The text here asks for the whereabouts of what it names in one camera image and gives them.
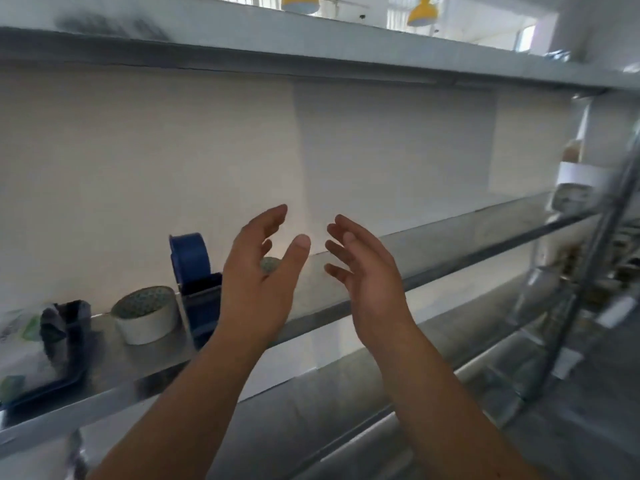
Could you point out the person's left hand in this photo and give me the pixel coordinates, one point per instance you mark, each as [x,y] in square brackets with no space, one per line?
[250,289]

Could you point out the person's right hand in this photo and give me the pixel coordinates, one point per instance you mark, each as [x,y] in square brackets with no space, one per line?
[375,289]

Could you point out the person's right fingers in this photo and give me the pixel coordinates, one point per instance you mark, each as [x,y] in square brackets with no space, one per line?
[350,244]

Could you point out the person's left thumb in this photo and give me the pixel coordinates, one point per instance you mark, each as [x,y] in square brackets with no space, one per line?
[296,259]

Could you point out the person's right forearm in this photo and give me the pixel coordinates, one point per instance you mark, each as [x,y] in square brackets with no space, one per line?
[435,409]

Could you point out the person's left forearm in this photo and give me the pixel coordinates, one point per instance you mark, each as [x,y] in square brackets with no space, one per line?
[200,409]

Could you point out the small green-patterned tape roll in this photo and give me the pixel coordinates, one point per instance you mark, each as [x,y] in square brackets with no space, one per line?
[270,265]

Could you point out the metal shelving rack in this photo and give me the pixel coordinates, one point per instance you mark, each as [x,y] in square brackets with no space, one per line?
[350,294]

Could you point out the white tape roll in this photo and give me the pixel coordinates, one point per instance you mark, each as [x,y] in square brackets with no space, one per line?
[146,314]

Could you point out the metal step ladder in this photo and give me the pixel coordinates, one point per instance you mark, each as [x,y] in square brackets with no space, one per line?
[565,314]

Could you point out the white box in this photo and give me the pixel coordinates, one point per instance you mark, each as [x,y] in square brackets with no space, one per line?
[572,194]

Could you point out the yellow pendant lamp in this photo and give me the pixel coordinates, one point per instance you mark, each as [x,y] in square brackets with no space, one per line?
[423,13]
[300,2]

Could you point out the dark blue angled tape dispenser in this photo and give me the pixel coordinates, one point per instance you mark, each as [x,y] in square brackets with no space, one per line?
[70,354]

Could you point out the clear plastic packet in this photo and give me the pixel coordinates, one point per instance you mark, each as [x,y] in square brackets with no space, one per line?
[20,344]

